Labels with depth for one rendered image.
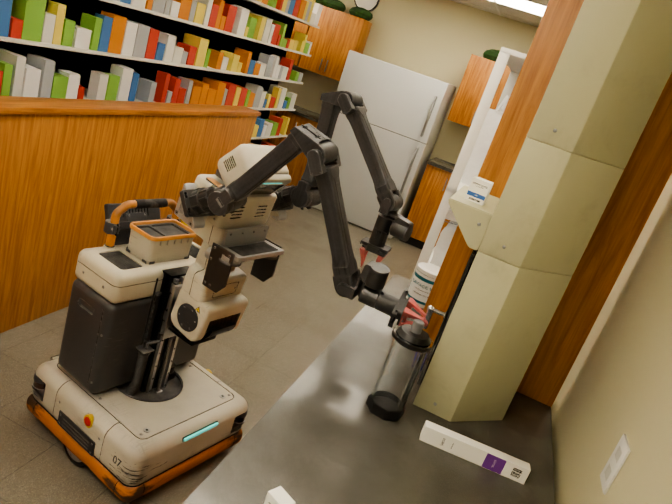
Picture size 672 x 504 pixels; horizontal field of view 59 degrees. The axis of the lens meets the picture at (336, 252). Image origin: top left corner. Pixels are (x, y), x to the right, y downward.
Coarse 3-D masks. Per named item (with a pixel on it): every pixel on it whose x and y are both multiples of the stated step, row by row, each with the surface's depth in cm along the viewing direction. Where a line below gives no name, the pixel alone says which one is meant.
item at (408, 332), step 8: (416, 320) 147; (400, 328) 148; (408, 328) 149; (416, 328) 147; (400, 336) 146; (408, 336) 145; (416, 336) 146; (424, 336) 147; (416, 344) 144; (424, 344) 145
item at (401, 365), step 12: (396, 336) 146; (396, 348) 147; (408, 348) 144; (420, 348) 144; (384, 360) 152; (396, 360) 147; (408, 360) 146; (420, 360) 147; (384, 372) 150; (396, 372) 147; (408, 372) 147; (384, 384) 150; (396, 384) 148; (408, 384) 149; (372, 396) 153; (384, 396) 150; (396, 396) 149; (384, 408) 150; (396, 408) 151
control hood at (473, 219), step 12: (456, 192) 161; (456, 204) 148; (468, 204) 148; (492, 204) 160; (456, 216) 148; (468, 216) 147; (480, 216) 146; (468, 228) 148; (480, 228) 147; (468, 240) 148; (480, 240) 148
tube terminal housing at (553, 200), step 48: (528, 144) 139; (528, 192) 141; (576, 192) 143; (528, 240) 144; (576, 240) 150; (480, 288) 150; (528, 288) 150; (480, 336) 153; (528, 336) 159; (432, 384) 160; (480, 384) 159
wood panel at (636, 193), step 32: (576, 0) 162; (544, 32) 166; (544, 64) 168; (512, 96) 172; (512, 128) 174; (512, 160) 176; (640, 160) 165; (640, 192) 167; (608, 224) 172; (640, 224) 169; (448, 256) 189; (608, 256) 173; (448, 288) 191; (576, 288) 178; (608, 288) 175; (576, 320) 180; (544, 352) 185; (576, 352) 182; (544, 384) 187
